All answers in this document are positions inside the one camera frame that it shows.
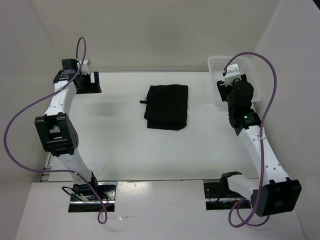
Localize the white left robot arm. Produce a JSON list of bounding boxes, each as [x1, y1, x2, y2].
[[34, 58, 102, 200]]

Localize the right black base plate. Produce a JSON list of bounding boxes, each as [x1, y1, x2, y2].
[[203, 179, 244, 211]]

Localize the black shorts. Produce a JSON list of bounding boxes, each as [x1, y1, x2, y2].
[[139, 84, 189, 131]]

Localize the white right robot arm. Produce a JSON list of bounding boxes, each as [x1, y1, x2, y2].
[[217, 78, 302, 217]]

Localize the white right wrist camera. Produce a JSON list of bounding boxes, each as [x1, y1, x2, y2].
[[222, 63, 241, 87]]

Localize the white plastic basket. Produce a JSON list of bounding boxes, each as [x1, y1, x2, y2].
[[207, 55, 262, 107]]

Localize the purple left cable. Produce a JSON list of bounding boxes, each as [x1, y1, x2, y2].
[[3, 36, 113, 225]]

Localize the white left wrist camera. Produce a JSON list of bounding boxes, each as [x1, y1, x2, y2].
[[81, 59, 91, 75]]

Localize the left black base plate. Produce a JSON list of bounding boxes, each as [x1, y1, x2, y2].
[[61, 182, 117, 213]]

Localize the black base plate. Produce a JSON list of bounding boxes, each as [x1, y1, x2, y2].
[[61, 182, 117, 213], [203, 179, 244, 211]]

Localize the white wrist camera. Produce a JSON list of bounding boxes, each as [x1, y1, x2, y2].
[[81, 59, 91, 75], [222, 63, 241, 87]]

